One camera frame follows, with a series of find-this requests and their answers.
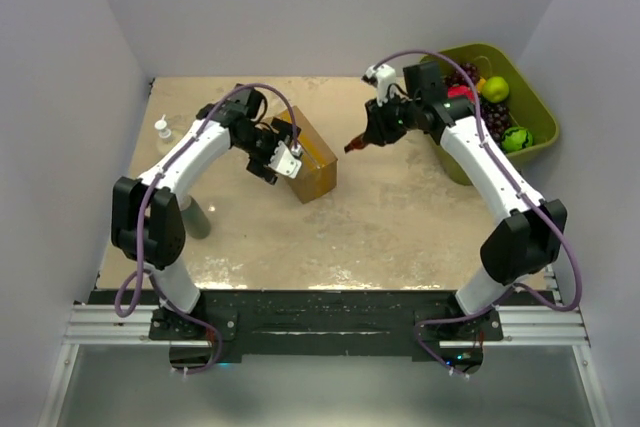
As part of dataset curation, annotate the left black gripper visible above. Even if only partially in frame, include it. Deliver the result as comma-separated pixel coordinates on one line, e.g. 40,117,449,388
236,119,301,184

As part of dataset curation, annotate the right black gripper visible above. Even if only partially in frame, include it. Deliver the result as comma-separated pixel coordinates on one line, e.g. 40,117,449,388
365,90,422,147

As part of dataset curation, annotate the red black utility knife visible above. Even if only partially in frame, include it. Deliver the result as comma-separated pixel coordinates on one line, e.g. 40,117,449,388
344,134,369,154

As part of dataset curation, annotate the brown cardboard express box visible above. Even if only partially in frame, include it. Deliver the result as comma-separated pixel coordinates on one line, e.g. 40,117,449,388
281,106,337,204

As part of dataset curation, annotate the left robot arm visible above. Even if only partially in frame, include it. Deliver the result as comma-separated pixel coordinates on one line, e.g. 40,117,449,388
111,83,302,339

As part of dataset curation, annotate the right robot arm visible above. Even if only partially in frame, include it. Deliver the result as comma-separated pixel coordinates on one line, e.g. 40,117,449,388
361,62,567,340

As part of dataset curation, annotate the pink dragon fruit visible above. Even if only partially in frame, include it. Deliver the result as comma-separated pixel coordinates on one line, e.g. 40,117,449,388
447,85,474,101

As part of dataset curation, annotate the dark grape bunch top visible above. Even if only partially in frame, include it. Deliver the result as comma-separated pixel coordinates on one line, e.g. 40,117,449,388
445,62,481,88

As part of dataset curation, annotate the cream pump soap bottle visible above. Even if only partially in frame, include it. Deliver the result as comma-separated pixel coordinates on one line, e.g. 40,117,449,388
154,115,176,156

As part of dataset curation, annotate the yellow fruit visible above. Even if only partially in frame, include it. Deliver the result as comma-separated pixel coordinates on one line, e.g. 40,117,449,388
476,77,487,93

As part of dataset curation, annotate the grey cylindrical bottle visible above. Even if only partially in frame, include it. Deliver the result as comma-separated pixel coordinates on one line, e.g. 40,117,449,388
180,196,211,240

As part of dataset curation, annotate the purple grape bunch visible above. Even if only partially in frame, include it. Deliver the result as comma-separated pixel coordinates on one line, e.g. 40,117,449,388
481,100,512,143

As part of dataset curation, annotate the green apple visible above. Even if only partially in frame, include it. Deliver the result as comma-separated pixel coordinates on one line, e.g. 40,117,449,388
481,76,510,103

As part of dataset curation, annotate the green striped melon ball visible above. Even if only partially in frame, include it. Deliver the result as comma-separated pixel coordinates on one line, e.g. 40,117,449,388
500,126,534,153

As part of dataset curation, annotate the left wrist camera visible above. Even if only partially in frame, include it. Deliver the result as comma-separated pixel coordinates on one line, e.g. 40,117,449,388
268,141,303,179

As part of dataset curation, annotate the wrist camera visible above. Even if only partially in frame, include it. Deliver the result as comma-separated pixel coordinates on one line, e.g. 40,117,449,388
268,141,303,179
362,64,400,107

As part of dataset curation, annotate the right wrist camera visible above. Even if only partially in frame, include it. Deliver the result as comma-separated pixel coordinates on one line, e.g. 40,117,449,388
362,64,400,107

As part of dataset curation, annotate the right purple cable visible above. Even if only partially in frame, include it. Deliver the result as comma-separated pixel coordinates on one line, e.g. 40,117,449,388
374,49,584,311

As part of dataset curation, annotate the purple cable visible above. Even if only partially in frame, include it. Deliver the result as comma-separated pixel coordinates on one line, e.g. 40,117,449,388
374,49,584,311
114,83,302,318

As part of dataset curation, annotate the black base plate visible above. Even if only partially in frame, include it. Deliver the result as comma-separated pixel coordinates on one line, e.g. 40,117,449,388
89,289,503,363

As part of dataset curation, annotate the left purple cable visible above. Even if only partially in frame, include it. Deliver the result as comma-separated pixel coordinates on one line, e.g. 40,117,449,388
114,83,302,318

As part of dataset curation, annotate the aluminium rail frame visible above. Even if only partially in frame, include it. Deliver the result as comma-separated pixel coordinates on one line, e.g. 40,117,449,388
64,304,590,348

